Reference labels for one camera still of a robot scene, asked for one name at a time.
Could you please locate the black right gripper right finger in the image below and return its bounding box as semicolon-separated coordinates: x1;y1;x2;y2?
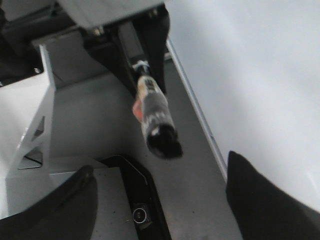
225;151;320;240

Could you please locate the black panel with round button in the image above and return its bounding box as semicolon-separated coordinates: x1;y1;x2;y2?
100;155;172;240

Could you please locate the black white whiteboard marker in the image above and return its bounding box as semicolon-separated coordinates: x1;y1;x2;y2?
133;60;183;160

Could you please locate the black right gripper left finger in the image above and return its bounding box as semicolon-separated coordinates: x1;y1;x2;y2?
0;165;98;240

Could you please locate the white whiteboard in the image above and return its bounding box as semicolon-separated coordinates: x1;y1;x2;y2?
165;0;320;211

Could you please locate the grey other gripper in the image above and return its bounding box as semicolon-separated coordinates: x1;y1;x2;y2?
57;0;170;97

